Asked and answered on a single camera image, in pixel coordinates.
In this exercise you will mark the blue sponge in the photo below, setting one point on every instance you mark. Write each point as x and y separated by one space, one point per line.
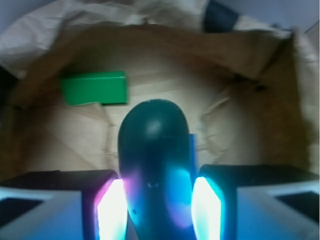
193 155

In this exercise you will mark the green rectangular block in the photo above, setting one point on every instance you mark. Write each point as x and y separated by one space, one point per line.
105 88

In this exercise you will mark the dark green plastic pickle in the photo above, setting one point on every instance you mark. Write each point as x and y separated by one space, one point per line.
154 154

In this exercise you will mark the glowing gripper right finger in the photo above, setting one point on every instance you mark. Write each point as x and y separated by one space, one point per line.
256 202

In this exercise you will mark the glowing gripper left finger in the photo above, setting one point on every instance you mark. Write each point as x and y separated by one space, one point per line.
63 205

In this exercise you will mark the brown paper bag bin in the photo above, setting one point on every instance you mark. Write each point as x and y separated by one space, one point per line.
249 89

